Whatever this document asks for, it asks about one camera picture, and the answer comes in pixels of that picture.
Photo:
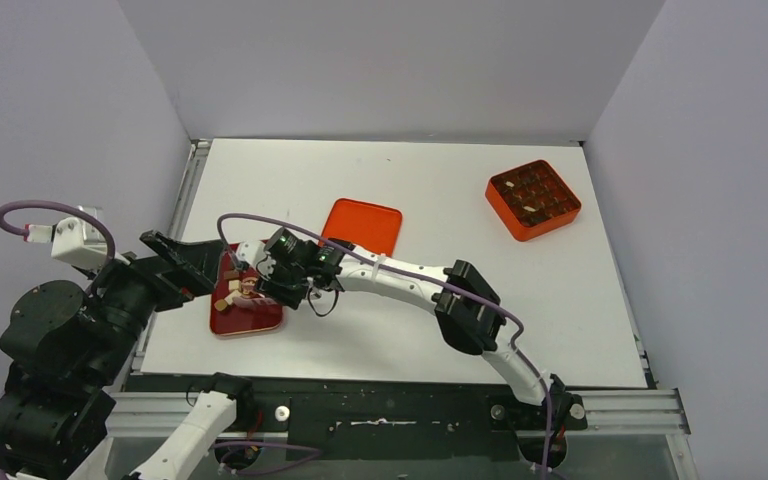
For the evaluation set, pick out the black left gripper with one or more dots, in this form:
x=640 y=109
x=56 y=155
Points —
x=198 y=262

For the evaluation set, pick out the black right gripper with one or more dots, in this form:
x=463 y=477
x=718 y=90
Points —
x=268 y=279

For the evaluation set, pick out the pink silicone tongs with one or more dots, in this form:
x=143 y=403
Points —
x=255 y=303

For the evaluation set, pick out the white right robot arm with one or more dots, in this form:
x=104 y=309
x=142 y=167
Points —
x=468 y=311

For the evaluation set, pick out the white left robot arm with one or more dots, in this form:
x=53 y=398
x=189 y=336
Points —
x=67 y=343

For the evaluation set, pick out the red chocolate tray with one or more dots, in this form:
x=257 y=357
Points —
x=235 y=321

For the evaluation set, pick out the orange compartment chocolate box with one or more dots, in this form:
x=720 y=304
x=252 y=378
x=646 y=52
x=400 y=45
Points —
x=537 y=184

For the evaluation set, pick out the orange box lid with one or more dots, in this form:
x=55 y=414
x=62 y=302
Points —
x=374 y=227

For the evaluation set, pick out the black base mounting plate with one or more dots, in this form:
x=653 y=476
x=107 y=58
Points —
x=364 y=420

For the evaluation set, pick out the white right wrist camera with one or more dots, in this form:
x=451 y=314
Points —
x=247 y=254

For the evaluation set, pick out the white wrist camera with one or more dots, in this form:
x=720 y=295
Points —
x=73 y=241
x=247 y=254

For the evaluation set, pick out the aluminium table edge rail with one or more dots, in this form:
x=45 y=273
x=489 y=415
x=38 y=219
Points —
x=192 y=173

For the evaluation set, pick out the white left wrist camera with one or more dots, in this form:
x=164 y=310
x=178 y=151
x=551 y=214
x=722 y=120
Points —
x=73 y=241

